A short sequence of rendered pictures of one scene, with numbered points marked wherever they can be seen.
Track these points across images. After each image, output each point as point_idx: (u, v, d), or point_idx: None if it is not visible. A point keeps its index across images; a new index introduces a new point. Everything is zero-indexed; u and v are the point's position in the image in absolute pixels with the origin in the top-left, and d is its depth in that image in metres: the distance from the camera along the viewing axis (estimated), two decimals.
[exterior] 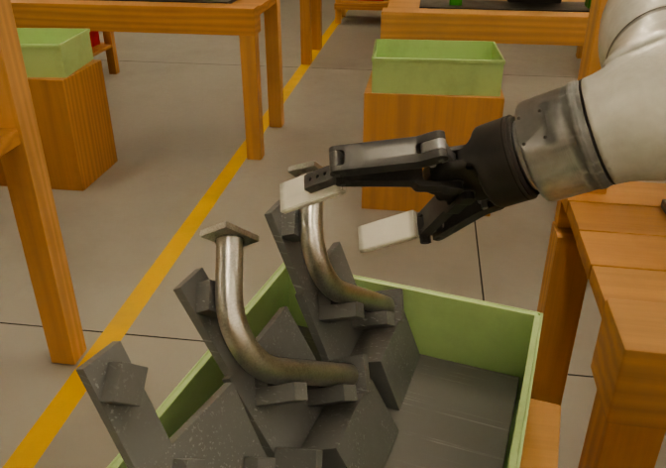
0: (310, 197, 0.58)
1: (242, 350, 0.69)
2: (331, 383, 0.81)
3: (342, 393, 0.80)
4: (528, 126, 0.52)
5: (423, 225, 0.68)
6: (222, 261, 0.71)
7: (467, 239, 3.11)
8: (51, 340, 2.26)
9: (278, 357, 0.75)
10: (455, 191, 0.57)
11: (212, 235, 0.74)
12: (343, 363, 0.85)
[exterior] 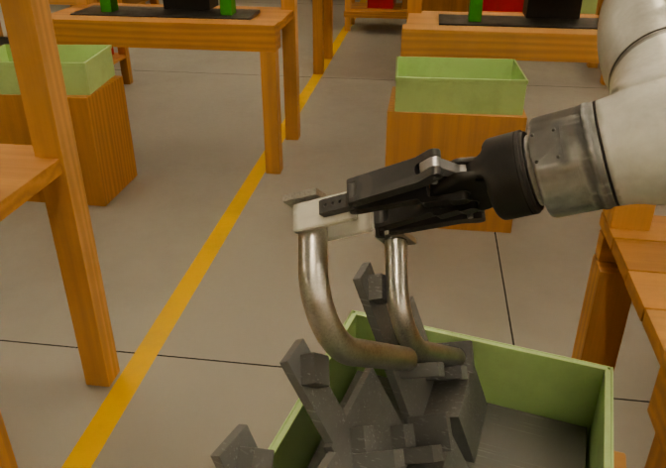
0: (323, 221, 0.63)
1: (326, 328, 0.64)
2: (395, 366, 0.76)
3: (430, 454, 0.83)
4: (541, 144, 0.53)
5: (380, 219, 0.65)
6: (308, 230, 0.65)
7: (489, 257, 3.13)
8: (86, 363, 2.29)
9: (353, 337, 0.70)
10: (462, 201, 0.58)
11: (292, 200, 0.68)
12: (402, 346, 0.81)
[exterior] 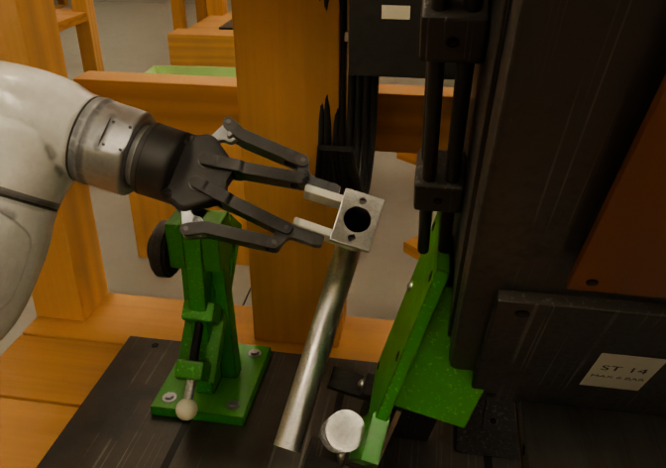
0: None
1: None
2: None
3: None
4: None
5: (286, 225, 0.66)
6: (355, 214, 0.67)
7: (235, 297, 2.72)
8: None
9: (326, 316, 0.73)
10: None
11: (379, 216, 0.63)
12: (288, 434, 0.69)
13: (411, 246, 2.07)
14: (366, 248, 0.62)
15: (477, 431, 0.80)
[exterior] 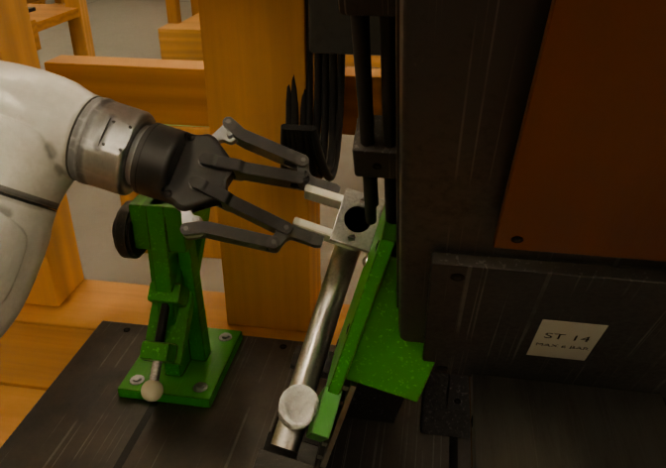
0: None
1: None
2: None
3: None
4: None
5: (286, 225, 0.66)
6: (355, 214, 0.67)
7: (224, 292, 2.71)
8: None
9: (324, 315, 0.73)
10: None
11: (379, 217, 0.63)
12: (285, 433, 0.69)
13: None
14: (366, 248, 0.62)
15: (442, 412, 0.80)
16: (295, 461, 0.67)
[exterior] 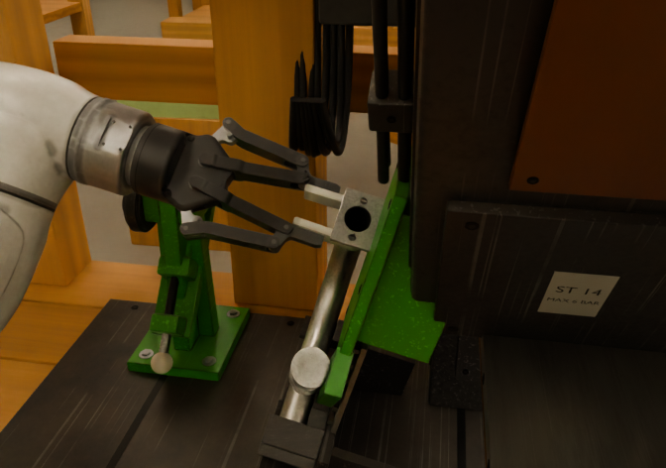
0: None
1: None
2: None
3: None
4: None
5: (286, 225, 0.65)
6: (355, 214, 0.67)
7: None
8: None
9: (324, 317, 0.73)
10: None
11: (379, 216, 0.63)
12: None
13: None
14: (366, 247, 0.62)
15: (450, 383, 0.81)
16: (305, 426, 0.68)
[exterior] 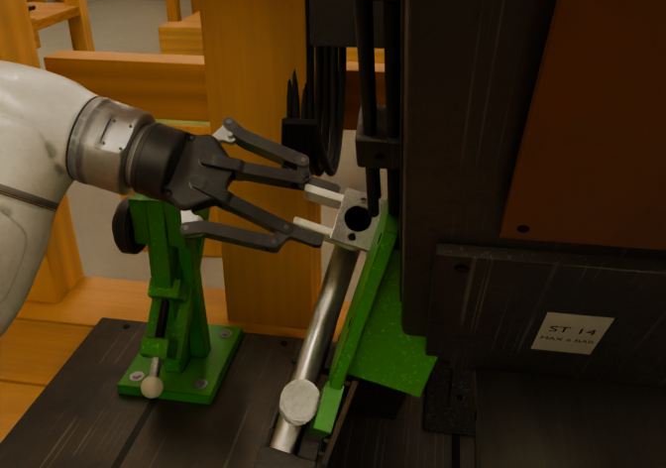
0: None
1: None
2: None
3: None
4: None
5: (285, 225, 0.65)
6: (355, 215, 0.67)
7: None
8: None
9: (324, 318, 0.73)
10: None
11: (379, 216, 0.63)
12: (284, 436, 0.68)
13: None
14: (366, 247, 0.62)
15: (444, 409, 0.79)
16: (296, 458, 0.66)
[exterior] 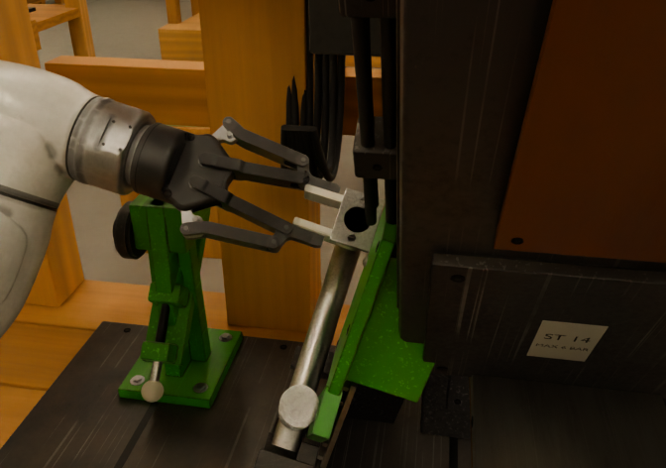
0: None
1: None
2: None
3: None
4: None
5: (286, 225, 0.66)
6: (355, 214, 0.67)
7: (224, 292, 2.71)
8: None
9: (325, 316, 0.73)
10: None
11: (379, 217, 0.63)
12: (285, 433, 0.69)
13: None
14: (366, 248, 0.62)
15: (442, 412, 0.80)
16: (295, 462, 0.67)
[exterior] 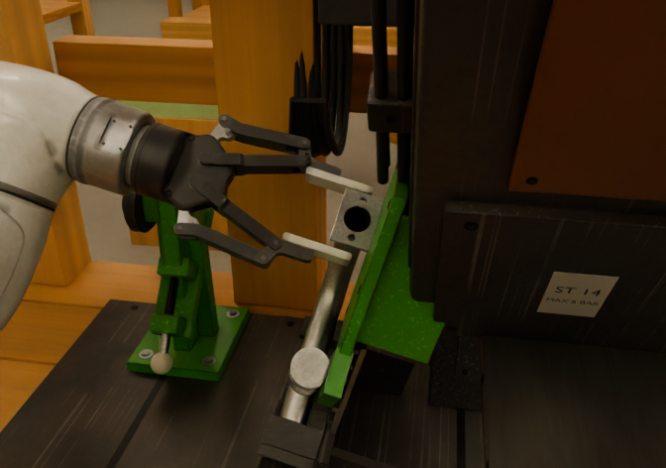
0: (338, 184, 0.68)
1: None
2: None
3: None
4: None
5: (276, 240, 0.65)
6: (354, 214, 0.67)
7: None
8: None
9: (323, 317, 0.73)
10: None
11: (378, 216, 0.63)
12: None
13: None
14: (366, 247, 0.62)
15: (449, 384, 0.81)
16: (305, 426, 0.68)
